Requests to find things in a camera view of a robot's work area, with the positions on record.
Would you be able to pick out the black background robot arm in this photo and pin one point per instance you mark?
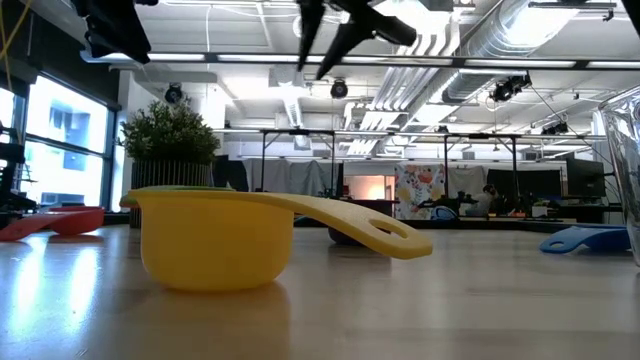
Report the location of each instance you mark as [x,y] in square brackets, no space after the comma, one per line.
[445,202]

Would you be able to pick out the person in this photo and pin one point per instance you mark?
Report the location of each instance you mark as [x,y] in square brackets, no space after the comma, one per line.
[487,200]

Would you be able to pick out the potted plant with ribbed pot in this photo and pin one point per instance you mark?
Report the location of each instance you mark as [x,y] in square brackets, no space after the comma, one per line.
[170,135]

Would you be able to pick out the yellow measuring cup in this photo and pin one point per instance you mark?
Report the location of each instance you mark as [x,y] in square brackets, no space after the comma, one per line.
[215,240]

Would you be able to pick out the silver ventilation duct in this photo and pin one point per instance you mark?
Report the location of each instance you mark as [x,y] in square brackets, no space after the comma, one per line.
[500,45]

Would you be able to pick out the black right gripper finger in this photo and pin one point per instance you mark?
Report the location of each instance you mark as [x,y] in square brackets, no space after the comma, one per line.
[360,32]
[311,25]

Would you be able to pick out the rig crossbar with light strips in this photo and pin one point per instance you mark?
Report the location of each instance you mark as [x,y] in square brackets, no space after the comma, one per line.
[400,61]

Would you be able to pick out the black background equipment rack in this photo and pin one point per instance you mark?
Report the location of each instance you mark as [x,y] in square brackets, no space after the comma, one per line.
[10,175]

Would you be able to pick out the floral patterned cloth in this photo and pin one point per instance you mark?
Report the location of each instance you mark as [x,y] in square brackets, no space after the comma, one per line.
[417,190]

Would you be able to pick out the black computer monitor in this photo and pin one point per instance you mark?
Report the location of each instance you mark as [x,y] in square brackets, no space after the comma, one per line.
[585,177]

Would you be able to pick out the black aluminium table frame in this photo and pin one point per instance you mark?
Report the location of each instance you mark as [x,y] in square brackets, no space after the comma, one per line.
[475,224]

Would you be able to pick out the medium blue measuring cup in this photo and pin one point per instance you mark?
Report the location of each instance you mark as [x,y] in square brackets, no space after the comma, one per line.
[600,239]

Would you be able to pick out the clear plastic basket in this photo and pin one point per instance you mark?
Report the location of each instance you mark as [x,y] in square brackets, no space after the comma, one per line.
[625,175]

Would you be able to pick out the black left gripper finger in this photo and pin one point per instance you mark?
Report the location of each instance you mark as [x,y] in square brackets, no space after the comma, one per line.
[115,35]

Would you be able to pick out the black background rig frame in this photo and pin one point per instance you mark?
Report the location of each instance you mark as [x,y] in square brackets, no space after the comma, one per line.
[332,160]

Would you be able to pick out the red measuring cup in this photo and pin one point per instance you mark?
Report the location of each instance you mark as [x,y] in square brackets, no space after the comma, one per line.
[75,220]

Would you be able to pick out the black ceiling camera cluster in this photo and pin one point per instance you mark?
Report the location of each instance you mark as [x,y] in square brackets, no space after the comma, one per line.
[510,89]

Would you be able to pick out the round black ceiling spotlight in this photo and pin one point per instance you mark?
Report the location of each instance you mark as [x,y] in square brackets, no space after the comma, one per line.
[339,89]
[173,94]

